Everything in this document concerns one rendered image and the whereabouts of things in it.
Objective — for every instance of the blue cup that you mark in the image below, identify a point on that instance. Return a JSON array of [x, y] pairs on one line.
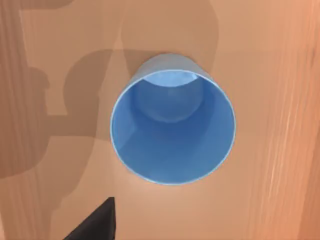
[[172, 140]]

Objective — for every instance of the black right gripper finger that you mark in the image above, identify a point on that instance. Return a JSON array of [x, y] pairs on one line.
[[100, 222]]

